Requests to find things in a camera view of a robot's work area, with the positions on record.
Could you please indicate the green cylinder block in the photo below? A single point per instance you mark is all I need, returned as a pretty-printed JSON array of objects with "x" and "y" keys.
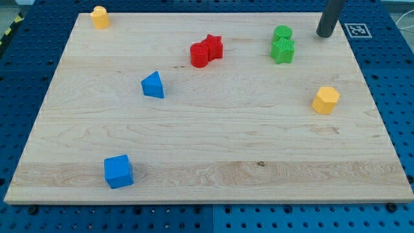
[{"x": 281, "y": 31}]

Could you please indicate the light wooden board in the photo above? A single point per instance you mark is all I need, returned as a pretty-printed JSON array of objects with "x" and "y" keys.
[{"x": 239, "y": 130}]

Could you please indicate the blue cube block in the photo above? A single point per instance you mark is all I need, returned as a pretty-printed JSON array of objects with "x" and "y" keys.
[{"x": 118, "y": 171}]

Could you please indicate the white fiducial marker tag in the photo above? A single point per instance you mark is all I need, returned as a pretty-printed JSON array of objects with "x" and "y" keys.
[{"x": 358, "y": 30}]

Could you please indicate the yellow hexagon block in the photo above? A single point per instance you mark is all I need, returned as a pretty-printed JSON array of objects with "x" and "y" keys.
[{"x": 325, "y": 100}]

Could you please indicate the yellow heart block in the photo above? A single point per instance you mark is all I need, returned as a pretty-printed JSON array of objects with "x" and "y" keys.
[{"x": 100, "y": 17}]

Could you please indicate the blue triangle block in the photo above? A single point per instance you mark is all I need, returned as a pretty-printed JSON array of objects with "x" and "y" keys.
[{"x": 152, "y": 86}]

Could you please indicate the red star block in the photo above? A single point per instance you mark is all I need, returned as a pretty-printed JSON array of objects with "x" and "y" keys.
[{"x": 215, "y": 47}]

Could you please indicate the green star block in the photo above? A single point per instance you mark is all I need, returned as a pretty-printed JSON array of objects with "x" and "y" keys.
[{"x": 283, "y": 50}]

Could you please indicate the red cylinder block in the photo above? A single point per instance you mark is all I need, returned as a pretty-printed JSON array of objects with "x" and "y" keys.
[{"x": 199, "y": 55}]

